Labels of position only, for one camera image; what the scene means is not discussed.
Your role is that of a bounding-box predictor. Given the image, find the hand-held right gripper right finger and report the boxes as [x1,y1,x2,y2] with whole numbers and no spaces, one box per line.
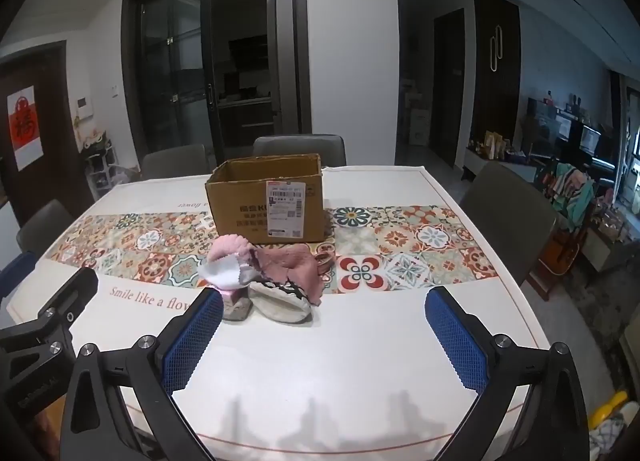
[424,285,591,461]

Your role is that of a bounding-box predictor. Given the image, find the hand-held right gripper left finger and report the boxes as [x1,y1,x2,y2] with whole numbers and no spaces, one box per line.
[60,286,226,461]

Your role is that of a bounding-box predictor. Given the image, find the brown cardboard box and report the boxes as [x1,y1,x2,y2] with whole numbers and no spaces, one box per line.
[205,153,325,246]

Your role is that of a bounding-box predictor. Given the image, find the dark framed sliding glass door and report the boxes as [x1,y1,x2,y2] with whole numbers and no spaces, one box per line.
[121,0,313,174]

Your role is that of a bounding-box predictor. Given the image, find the silver refrigerator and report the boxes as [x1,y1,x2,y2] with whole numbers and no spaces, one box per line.
[265,0,296,138]

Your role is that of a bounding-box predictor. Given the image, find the white patterned tablecloth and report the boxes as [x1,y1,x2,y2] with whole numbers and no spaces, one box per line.
[5,164,553,461]

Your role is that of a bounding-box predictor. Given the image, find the dark wood panel gold handles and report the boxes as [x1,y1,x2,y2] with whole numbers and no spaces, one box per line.
[472,0,522,176]

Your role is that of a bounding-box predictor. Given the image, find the pink fluffy wristband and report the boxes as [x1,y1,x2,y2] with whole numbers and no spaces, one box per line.
[207,235,258,267]

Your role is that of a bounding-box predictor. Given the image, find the low white sideboard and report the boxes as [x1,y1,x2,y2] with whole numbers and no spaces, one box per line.
[462,146,531,182]

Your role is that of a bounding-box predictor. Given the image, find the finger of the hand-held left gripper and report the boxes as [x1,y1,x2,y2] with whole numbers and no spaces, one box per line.
[0,251,37,300]
[36,267,99,338]

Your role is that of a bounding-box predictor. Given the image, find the white towel cloth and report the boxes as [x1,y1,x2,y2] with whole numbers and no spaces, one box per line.
[198,258,263,290]

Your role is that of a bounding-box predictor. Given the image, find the cluttered shoe rack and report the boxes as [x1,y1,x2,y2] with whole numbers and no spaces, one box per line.
[82,128,121,192]

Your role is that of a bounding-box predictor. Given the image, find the grey dining chair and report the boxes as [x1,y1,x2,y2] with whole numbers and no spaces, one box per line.
[16,199,76,259]
[141,144,211,180]
[459,161,558,288]
[252,134,347,168]

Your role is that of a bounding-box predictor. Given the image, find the dark brown entrance door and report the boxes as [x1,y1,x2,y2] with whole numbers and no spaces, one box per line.
[0,40,96,226]

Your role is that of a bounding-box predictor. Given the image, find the yellow plastic toy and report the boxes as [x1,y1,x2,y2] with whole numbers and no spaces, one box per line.
[589,391,629,430]

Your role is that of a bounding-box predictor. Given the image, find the teal hanging clothes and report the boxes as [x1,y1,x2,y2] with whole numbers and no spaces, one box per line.
[550,163,597,232]

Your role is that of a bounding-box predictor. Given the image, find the pink knit cloth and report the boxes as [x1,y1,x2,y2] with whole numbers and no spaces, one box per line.
[250,242,326,306]

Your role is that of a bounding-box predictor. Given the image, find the lit computer monitor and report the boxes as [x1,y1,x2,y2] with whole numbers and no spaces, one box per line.
[580,126,604,156]

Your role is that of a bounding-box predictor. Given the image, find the dark interior door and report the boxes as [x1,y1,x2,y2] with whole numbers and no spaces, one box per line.
[432,8,466,169]

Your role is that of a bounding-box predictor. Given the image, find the red and white door poster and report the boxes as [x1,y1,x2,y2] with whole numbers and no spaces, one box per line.
[6,86,42,172]

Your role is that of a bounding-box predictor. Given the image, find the cream cloth with black stripes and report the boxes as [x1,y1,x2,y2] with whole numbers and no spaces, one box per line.
[248,278,313,324]

